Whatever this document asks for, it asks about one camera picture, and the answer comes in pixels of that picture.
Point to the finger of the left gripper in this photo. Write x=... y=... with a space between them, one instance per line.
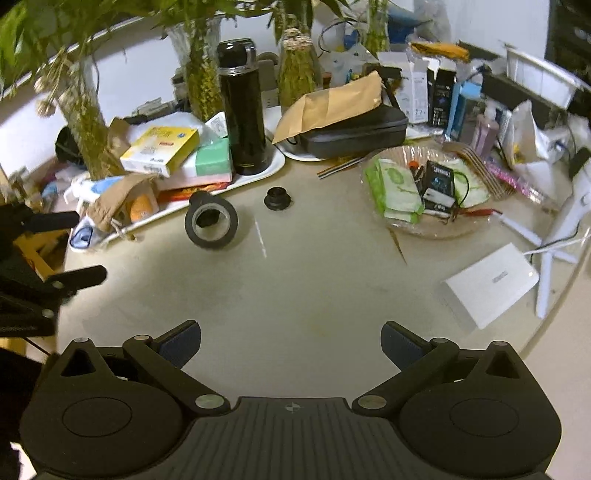
x=67 y=284
x=32 y=221

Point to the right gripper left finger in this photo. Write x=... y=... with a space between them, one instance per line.
x=160 y=360

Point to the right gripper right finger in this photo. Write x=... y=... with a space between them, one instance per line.
x=420 y=362

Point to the wide black tape roll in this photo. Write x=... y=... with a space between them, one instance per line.
x=211 y=222

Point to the white power adapter box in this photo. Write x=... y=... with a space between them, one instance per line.
x=484 y=291

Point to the yellow medicine box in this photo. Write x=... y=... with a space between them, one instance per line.
x=160 y=150

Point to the glass plate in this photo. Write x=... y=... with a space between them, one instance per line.
x=477 y=190

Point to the white tripod gimbal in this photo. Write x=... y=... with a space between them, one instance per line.
x=563 y=231

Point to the green wet wipes pack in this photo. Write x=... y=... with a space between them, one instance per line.
x=394 y=190

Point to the small black product box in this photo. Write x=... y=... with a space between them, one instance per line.
x=438 y=185

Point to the green tissue pack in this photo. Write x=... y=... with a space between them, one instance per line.
x=213 y=159

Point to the glass vase with plant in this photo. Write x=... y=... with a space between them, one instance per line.
x=193 y=27
x=54 y=42

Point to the small black knob cap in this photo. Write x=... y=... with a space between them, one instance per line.
x=277 y=199

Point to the black zipper case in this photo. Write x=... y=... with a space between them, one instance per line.
x=381 y=128

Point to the pink bottle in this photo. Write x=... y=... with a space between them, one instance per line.
x=485 y=132

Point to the white plastic bag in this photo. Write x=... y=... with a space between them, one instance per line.
x=525 y=142

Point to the black thermos bottle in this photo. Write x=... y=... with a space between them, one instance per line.
x=238 y=76

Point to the brown paper envelope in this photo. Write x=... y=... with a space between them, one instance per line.
x=323 y=108

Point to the white foil takeaway container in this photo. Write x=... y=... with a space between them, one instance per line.
x=543 y=78

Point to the brown drawstring pouch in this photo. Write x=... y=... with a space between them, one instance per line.
x=105 y=210

